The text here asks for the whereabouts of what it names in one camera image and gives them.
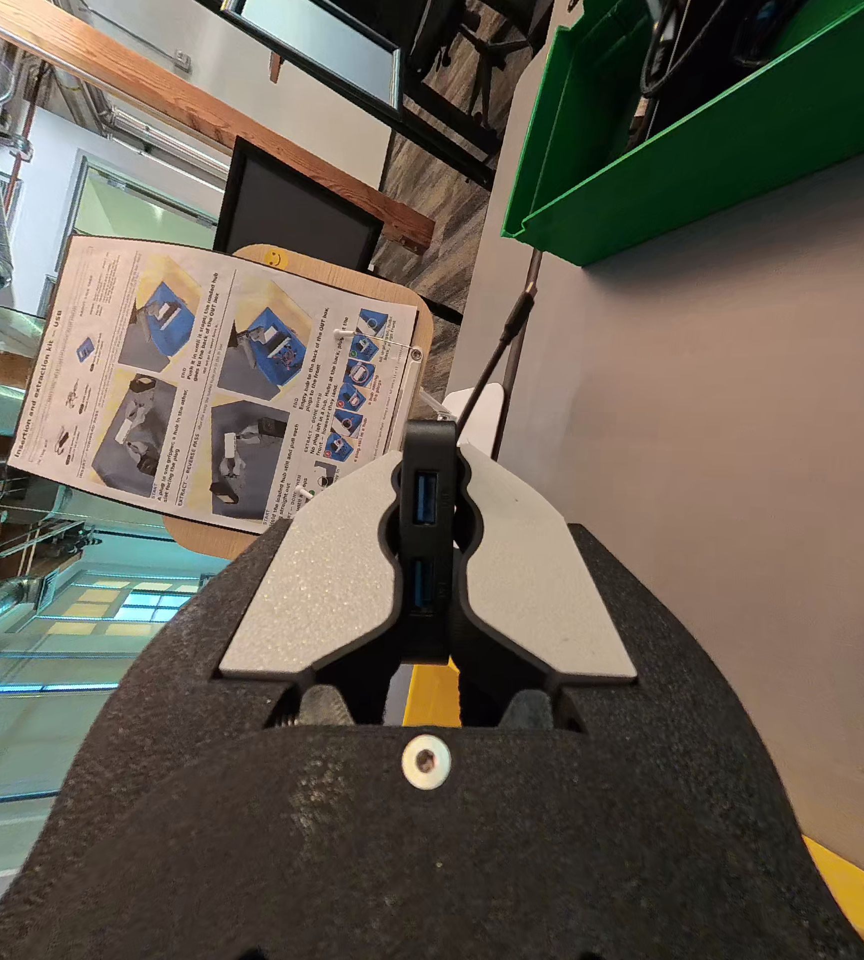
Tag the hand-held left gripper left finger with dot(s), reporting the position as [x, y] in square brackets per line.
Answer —
[312, 593]

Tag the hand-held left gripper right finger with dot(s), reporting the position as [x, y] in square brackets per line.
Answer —
[545, 585]

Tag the dark grey usb hub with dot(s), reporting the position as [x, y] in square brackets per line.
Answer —
[429, 540]

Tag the yellow plastic bin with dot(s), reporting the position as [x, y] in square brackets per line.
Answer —
[432, 698]

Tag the green plastic bin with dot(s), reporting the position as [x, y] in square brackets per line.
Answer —
[732, 165]

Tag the white stand base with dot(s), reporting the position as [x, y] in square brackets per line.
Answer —
[480, 413]

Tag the instruction sheet on wooden board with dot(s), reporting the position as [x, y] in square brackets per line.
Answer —
[222, 375]

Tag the wooden beam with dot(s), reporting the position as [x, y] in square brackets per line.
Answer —
[222, 113]

